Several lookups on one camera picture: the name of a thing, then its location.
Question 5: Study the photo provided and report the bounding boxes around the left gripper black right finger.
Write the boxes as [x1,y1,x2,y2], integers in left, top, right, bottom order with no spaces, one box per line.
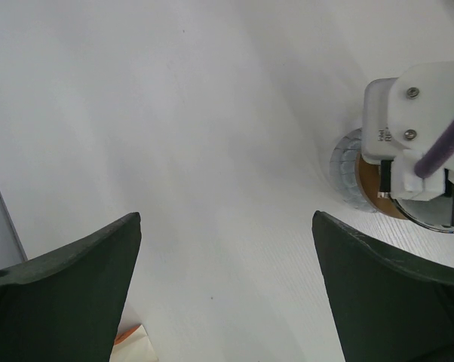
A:
[312,211,454,361]

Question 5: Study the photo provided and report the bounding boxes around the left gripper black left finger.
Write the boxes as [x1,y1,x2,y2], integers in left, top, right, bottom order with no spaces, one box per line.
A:
[0,213,141,361]

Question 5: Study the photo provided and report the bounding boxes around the brown wooden dripper ring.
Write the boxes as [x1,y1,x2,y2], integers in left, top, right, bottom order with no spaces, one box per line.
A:
[354,152,409,222]

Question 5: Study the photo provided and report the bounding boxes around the clear glass carafe server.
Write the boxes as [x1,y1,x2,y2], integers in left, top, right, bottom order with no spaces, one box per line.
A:
[329,128,376,213]

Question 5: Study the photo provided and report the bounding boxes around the clear glass dripper cone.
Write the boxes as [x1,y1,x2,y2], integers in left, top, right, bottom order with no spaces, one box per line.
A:
[391,196,454,234]

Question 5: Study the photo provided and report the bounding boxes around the orange white box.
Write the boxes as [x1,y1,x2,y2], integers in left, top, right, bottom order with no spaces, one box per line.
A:
[109,324,159,362]

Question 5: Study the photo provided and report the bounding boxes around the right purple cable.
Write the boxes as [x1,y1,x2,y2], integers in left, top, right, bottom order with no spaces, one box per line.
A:
[415,101,454,178]

